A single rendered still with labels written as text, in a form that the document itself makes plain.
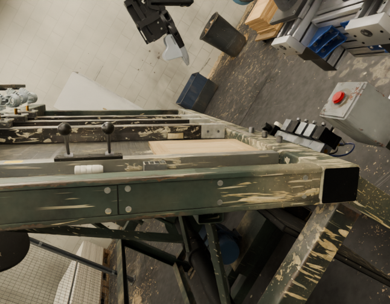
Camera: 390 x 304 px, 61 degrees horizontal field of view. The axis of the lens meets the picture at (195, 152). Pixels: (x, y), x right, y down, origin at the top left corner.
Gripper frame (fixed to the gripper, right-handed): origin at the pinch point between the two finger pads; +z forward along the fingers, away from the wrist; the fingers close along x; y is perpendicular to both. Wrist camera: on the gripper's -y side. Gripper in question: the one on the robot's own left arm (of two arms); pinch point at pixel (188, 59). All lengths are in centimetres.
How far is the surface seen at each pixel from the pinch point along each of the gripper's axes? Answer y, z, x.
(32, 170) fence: 54, 4, -10
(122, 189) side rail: 31.4, 16.8, 13.4
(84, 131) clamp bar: 47, 8, -68
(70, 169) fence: 45.5, 10.2, -10.7
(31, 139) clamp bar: 68, -2, -67
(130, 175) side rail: 28.4, 15.3, 12.1
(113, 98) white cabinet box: 50, 21, -414
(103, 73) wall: 50, -19, -554
